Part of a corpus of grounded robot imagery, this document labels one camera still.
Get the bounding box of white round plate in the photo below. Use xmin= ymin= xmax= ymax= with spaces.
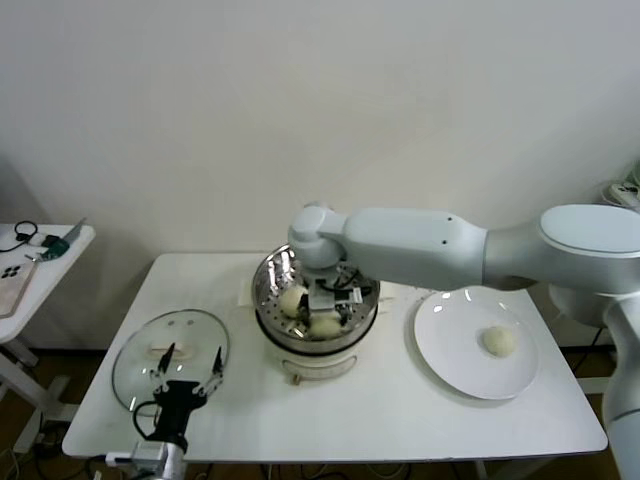
xmin=412 ymin=288 xmax=540 ymax=401

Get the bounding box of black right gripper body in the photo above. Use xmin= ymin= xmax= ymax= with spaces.
xmin=308 ymin=279 xmax=338 ymax=314

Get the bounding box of white side table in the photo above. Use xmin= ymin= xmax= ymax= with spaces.
xmin=0 ymin=223 xmax=96 ymax=426

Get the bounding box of black looped cable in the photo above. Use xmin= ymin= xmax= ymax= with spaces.
xmin=0 ymin=221 xmax=39 ymax=254

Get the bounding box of white main table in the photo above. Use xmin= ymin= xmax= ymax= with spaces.
xmin=61 ymin=249 xmax=609 ymax=480

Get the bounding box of white steamed baozi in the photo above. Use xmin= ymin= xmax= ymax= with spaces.
xmin=306 ymin=318 xmax=344 ymax=342
xmin=278 ymin=284 xmax=307 ymax=317
xmin=480 ymin=325 xmax=517 ymax=359

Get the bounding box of white electric cooker base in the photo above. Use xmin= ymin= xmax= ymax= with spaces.
xmin=237 ymin=277 xmax=399 ymax=387

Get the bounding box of glass lid with white handle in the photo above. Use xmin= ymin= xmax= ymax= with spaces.
xmin=110 ymin=308 xmax=231 ymax=414

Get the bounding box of white power strip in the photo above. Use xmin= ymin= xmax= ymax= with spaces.
xmin=608 ymin=181 xmax=640 ymax=202

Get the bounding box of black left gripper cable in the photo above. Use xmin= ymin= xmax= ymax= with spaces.
xmin=131 ymin=398 xmax=164 ymax=440

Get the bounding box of perforated steel steamer basket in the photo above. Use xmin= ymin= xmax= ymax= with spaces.
xmin=249 ymin=237 xmax=381 ymax=354

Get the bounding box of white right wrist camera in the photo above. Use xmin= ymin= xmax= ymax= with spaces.
xmin=333 ymin=284 xmax=365 ymax=308

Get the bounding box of phone in clear case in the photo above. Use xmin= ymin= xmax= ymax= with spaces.
xmin=0 ymin=261 xmax=37 ymax=320

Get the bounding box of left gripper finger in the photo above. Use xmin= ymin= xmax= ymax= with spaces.
xmin=150 ymin=342 xmax=177 ymax=396
xmin=198 ymin=345 xmax=225 ymax=397

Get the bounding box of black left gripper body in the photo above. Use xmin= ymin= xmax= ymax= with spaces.
xmin=149 ymin=380 xmax=207 ymax=447

